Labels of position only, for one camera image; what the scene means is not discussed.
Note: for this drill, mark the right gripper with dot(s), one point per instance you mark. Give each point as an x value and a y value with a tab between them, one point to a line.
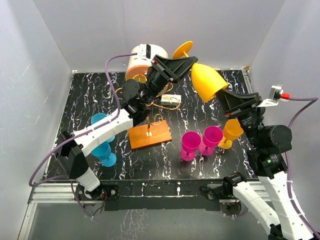
232	103

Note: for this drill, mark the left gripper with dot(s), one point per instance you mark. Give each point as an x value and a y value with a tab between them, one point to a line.
173	69

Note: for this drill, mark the orange wine glass front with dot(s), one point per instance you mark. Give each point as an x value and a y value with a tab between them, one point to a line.
231	131

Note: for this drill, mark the orange wine glass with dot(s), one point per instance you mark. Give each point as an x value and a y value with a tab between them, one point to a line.
231	131
206	81

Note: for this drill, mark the magenta wine glass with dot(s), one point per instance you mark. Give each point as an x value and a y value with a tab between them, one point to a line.
190	143
212	136

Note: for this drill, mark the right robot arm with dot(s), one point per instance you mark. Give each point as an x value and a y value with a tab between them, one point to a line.
269	160

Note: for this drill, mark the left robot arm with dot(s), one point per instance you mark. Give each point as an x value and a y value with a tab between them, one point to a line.
75	147

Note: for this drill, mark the wooden rack base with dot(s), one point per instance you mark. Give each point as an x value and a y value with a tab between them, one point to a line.
143	136

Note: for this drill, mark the blue wine glass rear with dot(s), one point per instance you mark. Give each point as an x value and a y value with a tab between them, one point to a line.
96	118

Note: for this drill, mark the blue wine glass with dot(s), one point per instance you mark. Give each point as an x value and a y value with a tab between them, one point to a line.
96	118
104	154

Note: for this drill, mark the blue wine glass front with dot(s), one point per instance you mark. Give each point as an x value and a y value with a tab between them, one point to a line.
104	154

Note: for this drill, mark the small white box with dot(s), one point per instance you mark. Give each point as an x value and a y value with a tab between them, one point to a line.
170	99

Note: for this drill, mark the pink yellow cylinder box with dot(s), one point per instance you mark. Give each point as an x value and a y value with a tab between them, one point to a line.
137	68

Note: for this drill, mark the black marble mat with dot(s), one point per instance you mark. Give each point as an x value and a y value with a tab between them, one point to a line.
90	94

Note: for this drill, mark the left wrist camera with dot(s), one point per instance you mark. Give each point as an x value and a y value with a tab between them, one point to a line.
142	51

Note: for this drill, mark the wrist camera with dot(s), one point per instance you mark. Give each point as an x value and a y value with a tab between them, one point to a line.
142	51
276	95

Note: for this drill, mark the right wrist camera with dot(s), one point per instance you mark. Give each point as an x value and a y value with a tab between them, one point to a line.
276	95

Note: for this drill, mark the gold wire glass rack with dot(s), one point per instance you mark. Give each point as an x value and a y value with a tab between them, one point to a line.
160	107

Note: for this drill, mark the aluminium frame rail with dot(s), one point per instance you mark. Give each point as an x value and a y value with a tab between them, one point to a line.
151	210

